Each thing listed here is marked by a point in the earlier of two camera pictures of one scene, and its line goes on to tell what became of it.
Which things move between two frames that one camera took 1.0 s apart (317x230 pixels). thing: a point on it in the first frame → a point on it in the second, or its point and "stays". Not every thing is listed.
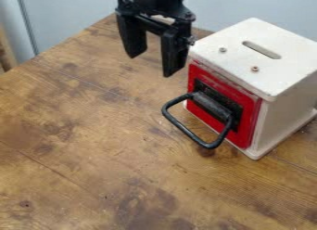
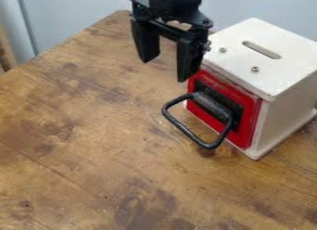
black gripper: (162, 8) → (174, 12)
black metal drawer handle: (214, 107) stays
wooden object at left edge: (8, 61) stays
